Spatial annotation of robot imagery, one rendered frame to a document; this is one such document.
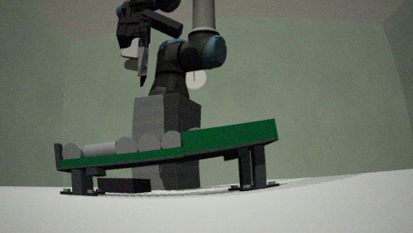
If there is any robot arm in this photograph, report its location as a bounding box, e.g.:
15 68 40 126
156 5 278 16
142 0 227 98

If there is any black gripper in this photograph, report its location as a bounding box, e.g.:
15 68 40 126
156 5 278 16
116 0 154 87

